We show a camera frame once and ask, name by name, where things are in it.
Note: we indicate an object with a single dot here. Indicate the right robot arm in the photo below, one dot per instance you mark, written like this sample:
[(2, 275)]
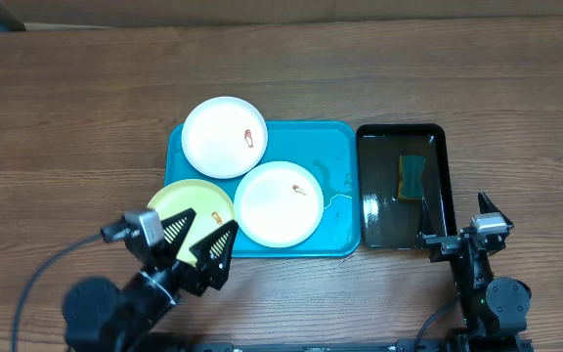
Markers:
[(494, 309)]

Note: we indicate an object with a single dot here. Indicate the white plate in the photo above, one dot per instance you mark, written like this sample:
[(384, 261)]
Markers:
[(279, 204)]

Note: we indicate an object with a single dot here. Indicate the yellow plate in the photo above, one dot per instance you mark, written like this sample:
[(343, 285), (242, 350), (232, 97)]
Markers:
[(213, 208)]

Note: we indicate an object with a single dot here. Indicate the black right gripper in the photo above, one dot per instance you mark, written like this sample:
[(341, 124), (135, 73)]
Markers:
[(462, 241)]

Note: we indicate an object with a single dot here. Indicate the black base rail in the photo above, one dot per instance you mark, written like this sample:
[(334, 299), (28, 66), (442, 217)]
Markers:
[(311, 347)]

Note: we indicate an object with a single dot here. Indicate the green yellow sponge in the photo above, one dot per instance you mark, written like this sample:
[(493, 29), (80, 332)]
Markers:
[(411, 168)]

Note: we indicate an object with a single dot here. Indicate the black water tray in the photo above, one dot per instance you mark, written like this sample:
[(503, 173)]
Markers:
[(388, 222)]

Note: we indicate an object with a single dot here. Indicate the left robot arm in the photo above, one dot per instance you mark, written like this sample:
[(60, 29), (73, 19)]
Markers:
[(99, 316)]

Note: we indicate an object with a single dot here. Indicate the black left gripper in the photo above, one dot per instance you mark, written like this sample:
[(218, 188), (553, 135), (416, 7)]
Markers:
[(216, 273)]

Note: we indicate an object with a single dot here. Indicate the pink plate with ketchup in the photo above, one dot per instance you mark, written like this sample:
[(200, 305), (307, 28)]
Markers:
[(224, 137)]

